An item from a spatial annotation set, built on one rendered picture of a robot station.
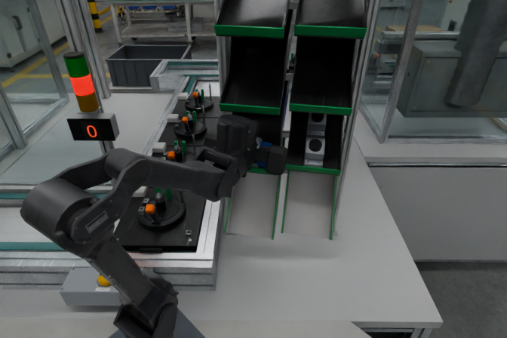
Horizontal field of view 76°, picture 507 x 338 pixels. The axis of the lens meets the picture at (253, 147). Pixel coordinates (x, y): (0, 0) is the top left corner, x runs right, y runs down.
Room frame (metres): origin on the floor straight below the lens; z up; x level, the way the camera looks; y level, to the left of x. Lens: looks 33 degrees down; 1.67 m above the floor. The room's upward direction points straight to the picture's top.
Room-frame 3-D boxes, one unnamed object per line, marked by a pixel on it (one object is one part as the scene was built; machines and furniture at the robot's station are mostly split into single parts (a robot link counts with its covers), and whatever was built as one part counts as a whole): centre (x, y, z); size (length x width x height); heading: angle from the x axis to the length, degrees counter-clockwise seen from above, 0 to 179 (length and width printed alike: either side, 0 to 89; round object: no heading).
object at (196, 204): (0.71, 0.27, 0.96); 0.24 x 0.24 x 0.02; 0
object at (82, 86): (0.83, 0.46, 1.33); 0.05 x 0.05 x 0.05
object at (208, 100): (1.46, 0.27, 1.01); 0.24 x 0.24 x 0.13; 0
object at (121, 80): (2.77, 0.88, 0.73); 0.62 x 0.42 x 0.23; 90
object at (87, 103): (0.83, 0.46, 1.28); 0.05 x 0.05 x 0.05
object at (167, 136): (1.21, 0.27, 1.01); 0.24 x 0.24 x 0.13; 0
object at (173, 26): (6.03, 1.19, 0.36); 0.60 x 0.40 x 0.15; 94
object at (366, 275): (1.16, 0.27, 0.84); 1.50 x 1.41 x 0.03; 90
